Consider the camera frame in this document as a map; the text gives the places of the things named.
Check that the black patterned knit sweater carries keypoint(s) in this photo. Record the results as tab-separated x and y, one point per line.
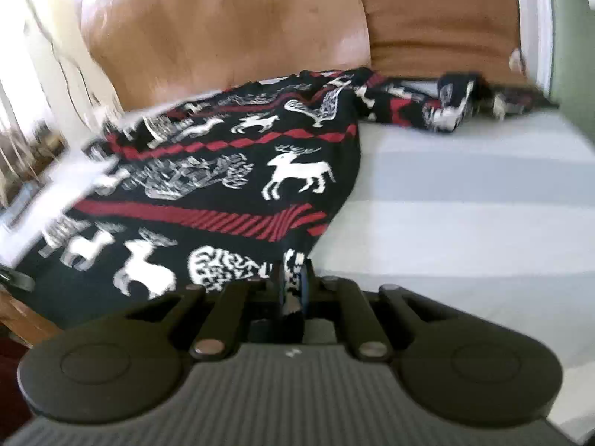
223	181

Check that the white door frame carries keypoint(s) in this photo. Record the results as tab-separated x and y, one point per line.
534	23

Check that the brown padded mat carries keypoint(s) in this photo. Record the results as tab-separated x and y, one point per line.
437	14

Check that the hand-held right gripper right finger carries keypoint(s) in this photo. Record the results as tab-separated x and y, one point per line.
307	288

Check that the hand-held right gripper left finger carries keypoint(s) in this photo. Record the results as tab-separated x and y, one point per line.
281	290

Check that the wood-grain vinyl sheet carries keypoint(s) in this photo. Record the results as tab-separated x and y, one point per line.
218	28

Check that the grey striped bed sheet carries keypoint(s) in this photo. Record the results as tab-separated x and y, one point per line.
465	204

